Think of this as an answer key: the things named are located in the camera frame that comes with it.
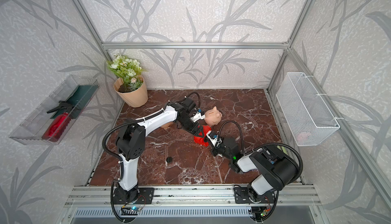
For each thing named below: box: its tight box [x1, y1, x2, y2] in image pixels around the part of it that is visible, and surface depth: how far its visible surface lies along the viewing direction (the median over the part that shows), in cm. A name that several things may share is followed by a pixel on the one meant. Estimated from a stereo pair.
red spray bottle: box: [41, 100, 81, 142], surface depth 62 cm
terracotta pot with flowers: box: [106, 53, 149, 108], surface depth 101 cm
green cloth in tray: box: [49, 85, 100, 119], surface depth 68 cm
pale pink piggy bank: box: [204, 105, 223, 127], surface depth 96 cm
